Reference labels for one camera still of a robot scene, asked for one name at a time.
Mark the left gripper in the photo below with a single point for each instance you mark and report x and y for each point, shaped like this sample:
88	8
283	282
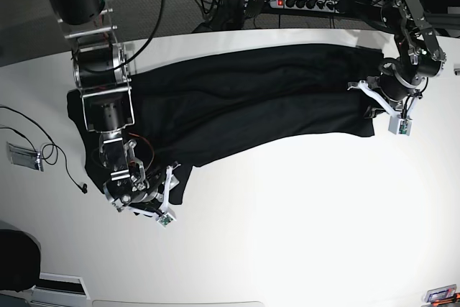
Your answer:
392	84

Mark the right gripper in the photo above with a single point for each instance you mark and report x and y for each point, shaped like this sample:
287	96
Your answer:
149	196

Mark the black T-shirt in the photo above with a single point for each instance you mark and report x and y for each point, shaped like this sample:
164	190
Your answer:
198	111

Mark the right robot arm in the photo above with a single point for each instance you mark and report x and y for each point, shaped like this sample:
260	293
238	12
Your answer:
101	74

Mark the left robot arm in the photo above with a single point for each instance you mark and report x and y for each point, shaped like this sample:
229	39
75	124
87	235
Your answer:
416	43

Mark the silver table socket plate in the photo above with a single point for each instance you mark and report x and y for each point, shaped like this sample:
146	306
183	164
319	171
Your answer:
25	157

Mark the white power strip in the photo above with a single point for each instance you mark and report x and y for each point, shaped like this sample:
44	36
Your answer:
326	6

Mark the small box with tools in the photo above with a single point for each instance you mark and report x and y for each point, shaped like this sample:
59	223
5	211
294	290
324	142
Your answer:
443	295

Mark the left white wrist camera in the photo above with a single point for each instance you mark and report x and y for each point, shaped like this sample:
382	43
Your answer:
399	125

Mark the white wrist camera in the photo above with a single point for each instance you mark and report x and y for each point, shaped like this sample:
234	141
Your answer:
399	125
165	219

